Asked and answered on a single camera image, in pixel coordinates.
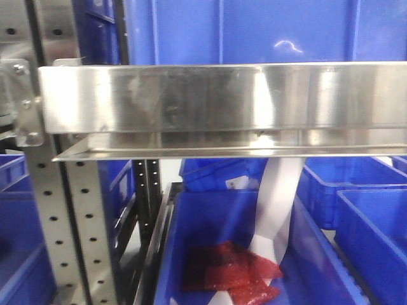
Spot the blue bin lower right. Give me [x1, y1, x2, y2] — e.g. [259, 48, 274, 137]
[297, 157, 406, 304]

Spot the large blue bin upper shelf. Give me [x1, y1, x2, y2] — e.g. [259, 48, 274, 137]
[124, 1, 406, 65]

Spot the stainless steel shelf front rail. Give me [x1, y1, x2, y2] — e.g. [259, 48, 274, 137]
[39, 62, 406, 161]

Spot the perforated steel shelf upright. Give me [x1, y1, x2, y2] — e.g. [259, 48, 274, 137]
[1, 1, 121, 304]

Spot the red plastic bag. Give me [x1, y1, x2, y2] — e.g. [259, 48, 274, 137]
[181, 241, 284, 304]

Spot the blue bin with red bags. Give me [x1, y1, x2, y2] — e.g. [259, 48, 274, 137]
[154, 189, 371, 305]

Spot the blue bin lower left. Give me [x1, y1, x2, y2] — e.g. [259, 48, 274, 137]
[1, 154, 55, 304]

